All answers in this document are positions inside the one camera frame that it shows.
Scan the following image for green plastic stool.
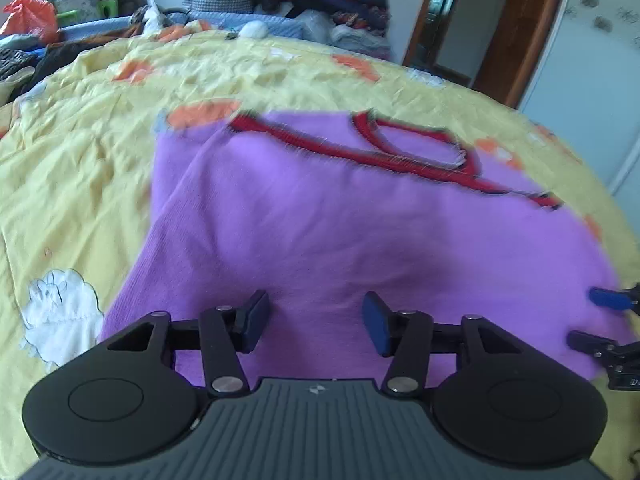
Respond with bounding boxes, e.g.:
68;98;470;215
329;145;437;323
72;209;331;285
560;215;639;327
56;0;119;27

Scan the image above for dark striped clothes heap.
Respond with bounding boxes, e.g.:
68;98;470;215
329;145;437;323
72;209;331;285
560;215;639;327
1;35;62;105

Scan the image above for brown wooden door frame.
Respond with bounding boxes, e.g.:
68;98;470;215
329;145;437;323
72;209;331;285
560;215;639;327
402;0;562;108

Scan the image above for white fluffy ball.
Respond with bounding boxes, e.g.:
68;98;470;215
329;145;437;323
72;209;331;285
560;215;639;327
239;21;269;39

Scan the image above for purple knit sweater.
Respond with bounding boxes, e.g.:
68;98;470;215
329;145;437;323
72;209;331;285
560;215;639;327
102;112;631;379

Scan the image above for yellow patterned quilt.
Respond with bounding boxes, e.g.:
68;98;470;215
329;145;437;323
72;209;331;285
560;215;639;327
1;23;639;479

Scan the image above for orange plastic bag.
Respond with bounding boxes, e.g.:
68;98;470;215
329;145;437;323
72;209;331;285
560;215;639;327
1;0;58;44

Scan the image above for pile of folded clothes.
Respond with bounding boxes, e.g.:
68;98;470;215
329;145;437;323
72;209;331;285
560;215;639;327
254;0;392;61

